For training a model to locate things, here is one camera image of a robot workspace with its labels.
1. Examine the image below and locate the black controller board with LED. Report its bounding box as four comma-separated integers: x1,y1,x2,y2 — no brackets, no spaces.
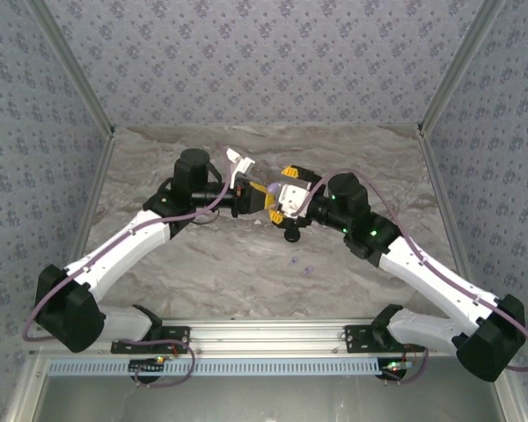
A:
128,358,167,383
379,358,417,382

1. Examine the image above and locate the aluminium side rail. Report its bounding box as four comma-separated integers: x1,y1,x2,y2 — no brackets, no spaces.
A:
419,129,528,422
2,131,116,422

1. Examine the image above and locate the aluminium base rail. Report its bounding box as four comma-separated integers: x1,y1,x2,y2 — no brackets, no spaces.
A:
26,317,463,355

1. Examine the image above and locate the slotted pale cable duct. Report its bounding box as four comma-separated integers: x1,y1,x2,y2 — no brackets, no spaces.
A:
48,356,385,377

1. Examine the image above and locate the aluminium corner post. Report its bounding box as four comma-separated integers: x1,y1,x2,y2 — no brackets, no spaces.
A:
417,0,510,135
24,0,116,138

